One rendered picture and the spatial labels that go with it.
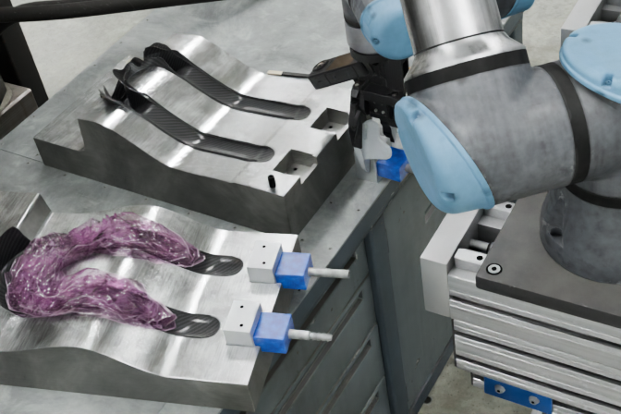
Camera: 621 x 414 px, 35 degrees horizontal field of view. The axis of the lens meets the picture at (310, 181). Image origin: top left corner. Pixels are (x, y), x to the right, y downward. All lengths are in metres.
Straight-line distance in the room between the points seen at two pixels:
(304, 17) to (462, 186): 1.11
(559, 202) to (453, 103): 0.20
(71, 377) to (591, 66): 0.76
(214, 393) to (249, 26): 0.91
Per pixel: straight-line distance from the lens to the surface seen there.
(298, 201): 1.42
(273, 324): 1.24
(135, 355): 1.25
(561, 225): 1.03
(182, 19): 2.01
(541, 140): 0.88
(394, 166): 1.47
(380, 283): 1.72
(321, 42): 1.85
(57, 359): 1.29
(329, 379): 1.67
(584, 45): 0.93
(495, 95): 0.87
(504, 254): 1.05
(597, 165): 0.92
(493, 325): 1.14
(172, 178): 1.50
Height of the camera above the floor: 1.78
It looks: 40 degrees down
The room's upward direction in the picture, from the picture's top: 11 degrees counter-clockwise
